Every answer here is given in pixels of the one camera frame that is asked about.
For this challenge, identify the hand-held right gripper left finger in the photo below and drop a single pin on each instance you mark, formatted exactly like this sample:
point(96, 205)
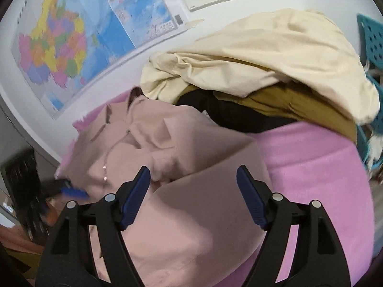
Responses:
point(137, 198)

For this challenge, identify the large colourful wall map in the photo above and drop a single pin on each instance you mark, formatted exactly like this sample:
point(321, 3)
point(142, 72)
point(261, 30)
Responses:
point(59, 36)

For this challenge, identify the dusty pink pants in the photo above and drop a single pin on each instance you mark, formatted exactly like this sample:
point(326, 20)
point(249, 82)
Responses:
point(185, 215)

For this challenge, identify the orange brown cloth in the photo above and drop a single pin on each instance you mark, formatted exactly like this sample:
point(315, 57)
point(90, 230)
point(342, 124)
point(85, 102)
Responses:
point(18, 239)

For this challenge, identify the white cloth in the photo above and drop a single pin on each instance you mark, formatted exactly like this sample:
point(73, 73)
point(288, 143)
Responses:
point(376, 151)

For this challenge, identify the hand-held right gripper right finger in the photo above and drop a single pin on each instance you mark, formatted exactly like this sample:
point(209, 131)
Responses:
point(252, 200)

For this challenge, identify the teal perforated basket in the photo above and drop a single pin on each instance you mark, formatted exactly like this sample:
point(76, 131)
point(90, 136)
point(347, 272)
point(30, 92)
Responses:
point(372, 44)

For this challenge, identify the pink floral blanket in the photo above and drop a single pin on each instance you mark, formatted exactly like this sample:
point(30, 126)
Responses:
point(314, 170)

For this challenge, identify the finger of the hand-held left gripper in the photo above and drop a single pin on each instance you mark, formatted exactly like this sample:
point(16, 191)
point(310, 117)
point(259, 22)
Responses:
point(73, 192)

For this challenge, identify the mustard brown garment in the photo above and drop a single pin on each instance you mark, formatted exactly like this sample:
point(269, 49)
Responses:
point(299, 104)

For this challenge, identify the black garment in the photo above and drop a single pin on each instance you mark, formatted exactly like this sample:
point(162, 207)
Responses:
point(227, 110)

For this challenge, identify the cream garment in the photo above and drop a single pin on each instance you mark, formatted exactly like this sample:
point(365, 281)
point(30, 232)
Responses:
point(269, 44)

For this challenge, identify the small blue wall map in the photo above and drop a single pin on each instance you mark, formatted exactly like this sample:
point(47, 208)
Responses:
point(140, 9)

